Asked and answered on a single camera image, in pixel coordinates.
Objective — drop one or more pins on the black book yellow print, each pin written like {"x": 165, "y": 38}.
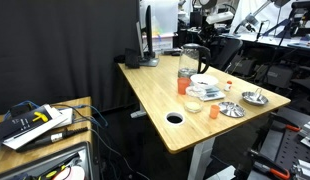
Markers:
{"x": 21, "y": 124}

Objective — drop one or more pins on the white power strip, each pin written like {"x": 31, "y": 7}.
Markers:
{"x": 220, "y": 17}

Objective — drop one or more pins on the white table foot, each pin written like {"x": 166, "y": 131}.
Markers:
{"x": 138, "y": 114}

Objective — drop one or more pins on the black flat device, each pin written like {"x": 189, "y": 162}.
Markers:
{"x": 172, "y": 52}

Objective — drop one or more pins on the large orange plastic cup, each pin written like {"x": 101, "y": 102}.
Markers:
{"x": 183, "y": 86}

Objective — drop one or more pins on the black pen shaped tool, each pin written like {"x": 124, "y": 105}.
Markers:
{"x": 48, "y": 139}

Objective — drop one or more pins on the grey digital kitchen scale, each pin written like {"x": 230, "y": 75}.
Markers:
{"x": 213, "y": 96}

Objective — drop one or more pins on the small orange plastic cup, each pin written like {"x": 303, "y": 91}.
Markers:
{"x": 214, "y": 112}

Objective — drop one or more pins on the black perforated tool board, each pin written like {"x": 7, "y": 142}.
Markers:
{"x": 281, "y": 146}

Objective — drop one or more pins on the grey tool bin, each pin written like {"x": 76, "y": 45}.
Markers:
{"x": 85, "y": 160}

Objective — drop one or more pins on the black speaker box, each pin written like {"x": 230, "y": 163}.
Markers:
{"x": 132, "y": 58}

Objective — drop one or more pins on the black office chair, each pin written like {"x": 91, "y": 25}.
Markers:
{"x": 228, "y": 50}

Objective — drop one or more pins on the clear jar with yellow contents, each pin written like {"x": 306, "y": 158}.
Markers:
{"x": 193, "y": 107}

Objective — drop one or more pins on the white table leg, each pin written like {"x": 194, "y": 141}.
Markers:
{"x": 200, "y": 160}

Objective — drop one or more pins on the small white bottle orange cap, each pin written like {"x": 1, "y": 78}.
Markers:
{"x": 228, "y": 86}

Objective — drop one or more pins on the white ceramic bowl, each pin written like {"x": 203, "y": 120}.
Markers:
{"x": 211, "y": 78}

